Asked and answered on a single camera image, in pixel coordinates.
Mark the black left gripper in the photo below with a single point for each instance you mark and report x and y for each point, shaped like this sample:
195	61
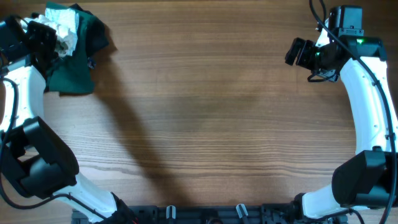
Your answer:
35	28

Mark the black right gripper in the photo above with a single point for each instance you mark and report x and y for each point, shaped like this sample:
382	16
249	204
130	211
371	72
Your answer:
303	58

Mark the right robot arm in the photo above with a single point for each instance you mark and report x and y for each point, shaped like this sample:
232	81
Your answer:
343	53

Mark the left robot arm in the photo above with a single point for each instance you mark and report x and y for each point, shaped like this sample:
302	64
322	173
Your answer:
34	159

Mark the light patterned folded cloth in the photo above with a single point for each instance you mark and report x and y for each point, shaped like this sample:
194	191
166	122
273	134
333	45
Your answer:
65	22

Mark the dark green folded garment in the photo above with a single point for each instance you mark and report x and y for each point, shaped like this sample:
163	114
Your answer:
71	74

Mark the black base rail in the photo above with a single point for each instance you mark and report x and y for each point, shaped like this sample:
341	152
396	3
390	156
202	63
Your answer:
267	213

